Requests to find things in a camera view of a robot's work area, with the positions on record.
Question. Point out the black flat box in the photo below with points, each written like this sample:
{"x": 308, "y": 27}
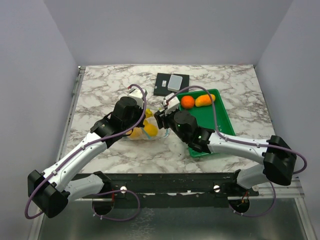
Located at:
{"x": 162, "y": 80}

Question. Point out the orange fruit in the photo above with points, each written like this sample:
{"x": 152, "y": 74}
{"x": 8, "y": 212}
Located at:
{"x": 187, "y": 102}

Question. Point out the yellow banana bunch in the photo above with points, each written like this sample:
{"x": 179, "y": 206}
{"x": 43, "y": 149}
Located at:
{"x": 148, "y": 113}

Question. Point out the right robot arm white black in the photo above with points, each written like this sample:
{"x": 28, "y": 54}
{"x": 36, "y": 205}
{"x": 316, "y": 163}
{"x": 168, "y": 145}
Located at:
{"x": 275, "y": 159}

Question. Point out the yellow lemon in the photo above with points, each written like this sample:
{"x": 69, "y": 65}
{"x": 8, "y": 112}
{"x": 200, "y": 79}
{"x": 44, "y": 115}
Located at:
{"x": 150, "y": 129}

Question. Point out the yellow peach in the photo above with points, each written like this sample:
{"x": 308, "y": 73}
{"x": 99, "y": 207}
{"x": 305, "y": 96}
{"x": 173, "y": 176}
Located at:
{"x": 136, "y": 133}

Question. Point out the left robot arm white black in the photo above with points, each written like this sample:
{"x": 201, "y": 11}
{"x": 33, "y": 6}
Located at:
{"x": 53, "y": 188}

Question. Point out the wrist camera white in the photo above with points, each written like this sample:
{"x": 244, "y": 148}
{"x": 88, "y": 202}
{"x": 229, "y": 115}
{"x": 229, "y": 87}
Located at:
{"x": 170, "y": 103}
{"x": 136, "y": 94}

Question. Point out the green plastic tray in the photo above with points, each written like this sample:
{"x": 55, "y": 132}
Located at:
{"x": 204, "y": 115}

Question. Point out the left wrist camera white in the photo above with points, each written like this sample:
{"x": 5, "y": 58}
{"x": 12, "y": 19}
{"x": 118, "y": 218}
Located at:
{"x": 136, "y": 94}

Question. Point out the grey translucent small case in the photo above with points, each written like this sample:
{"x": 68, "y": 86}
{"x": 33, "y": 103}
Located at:
{"x": 174, "y": 83}

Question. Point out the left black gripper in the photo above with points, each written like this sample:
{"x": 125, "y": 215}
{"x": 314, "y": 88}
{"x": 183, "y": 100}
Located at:
{"x": 140, "y": 110}

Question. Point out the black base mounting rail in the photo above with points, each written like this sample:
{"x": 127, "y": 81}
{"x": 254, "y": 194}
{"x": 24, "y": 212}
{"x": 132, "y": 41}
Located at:
{"x": 169, "y": 190}

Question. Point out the clear zip top bag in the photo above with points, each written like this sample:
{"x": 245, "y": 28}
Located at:
{"x": 162, "y": 133}

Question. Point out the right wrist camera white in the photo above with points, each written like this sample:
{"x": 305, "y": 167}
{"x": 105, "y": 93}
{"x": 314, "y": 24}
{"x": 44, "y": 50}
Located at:
{"x": 170, "y": 103}

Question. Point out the orange yellow mango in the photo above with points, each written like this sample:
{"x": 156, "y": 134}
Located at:
{"x": 204, "y": 100}

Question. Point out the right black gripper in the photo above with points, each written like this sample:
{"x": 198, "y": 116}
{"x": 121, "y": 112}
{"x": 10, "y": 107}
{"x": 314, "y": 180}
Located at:
{"x": 159, "y": 117}

